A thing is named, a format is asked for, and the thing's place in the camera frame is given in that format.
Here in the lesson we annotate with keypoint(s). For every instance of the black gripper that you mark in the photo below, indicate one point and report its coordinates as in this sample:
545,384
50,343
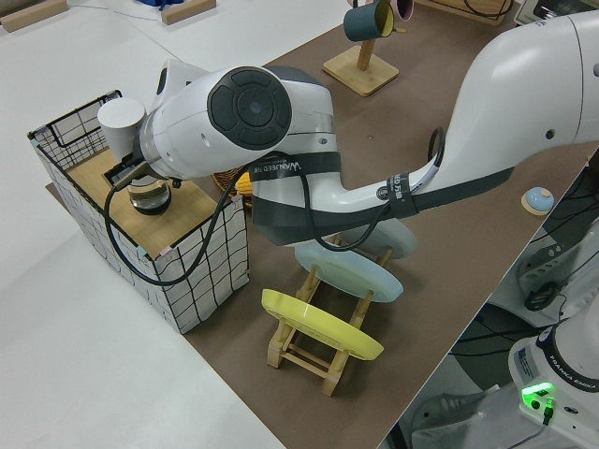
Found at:
135,163

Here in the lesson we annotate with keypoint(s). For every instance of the pink mug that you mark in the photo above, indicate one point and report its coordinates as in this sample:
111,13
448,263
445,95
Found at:
404,8

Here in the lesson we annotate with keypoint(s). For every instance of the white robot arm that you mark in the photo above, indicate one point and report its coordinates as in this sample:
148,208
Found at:
515,93

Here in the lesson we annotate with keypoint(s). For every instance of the brown wicker basket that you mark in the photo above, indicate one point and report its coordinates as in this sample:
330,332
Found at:
224,180

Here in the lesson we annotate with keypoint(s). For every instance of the yellow corn cob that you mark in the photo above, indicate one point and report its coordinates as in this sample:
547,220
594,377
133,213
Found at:
244,184

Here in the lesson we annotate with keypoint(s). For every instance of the wooden block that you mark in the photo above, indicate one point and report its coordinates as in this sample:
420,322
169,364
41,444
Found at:
187,11
33,16

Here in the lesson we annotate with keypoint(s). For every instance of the blue object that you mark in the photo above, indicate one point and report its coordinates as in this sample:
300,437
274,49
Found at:
159,4

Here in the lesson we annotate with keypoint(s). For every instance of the light blue plate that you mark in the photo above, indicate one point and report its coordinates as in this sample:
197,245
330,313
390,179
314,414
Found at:
346,276

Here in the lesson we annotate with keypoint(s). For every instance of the yellow plate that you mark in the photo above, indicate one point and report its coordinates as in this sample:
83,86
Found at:
318,322

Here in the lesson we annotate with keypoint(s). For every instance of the wooden mug rack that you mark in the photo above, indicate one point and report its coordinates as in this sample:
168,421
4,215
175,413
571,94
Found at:
360,75

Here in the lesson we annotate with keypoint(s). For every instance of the grey plate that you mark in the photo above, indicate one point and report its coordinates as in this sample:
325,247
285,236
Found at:
402,241

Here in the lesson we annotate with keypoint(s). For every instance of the brown table mat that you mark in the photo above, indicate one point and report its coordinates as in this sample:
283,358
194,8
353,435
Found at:
402,117

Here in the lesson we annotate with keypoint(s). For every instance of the dark blue mug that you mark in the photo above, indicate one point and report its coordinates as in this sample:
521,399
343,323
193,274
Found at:
362,23

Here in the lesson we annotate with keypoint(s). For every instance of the wooden plate rack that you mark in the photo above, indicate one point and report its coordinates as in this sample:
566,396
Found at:
333,374

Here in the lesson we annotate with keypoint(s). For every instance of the wooden cabinet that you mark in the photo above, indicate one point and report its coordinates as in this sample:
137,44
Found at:
440,5

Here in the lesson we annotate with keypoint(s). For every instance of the white toaster oven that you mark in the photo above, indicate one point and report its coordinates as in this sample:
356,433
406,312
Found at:
529,11

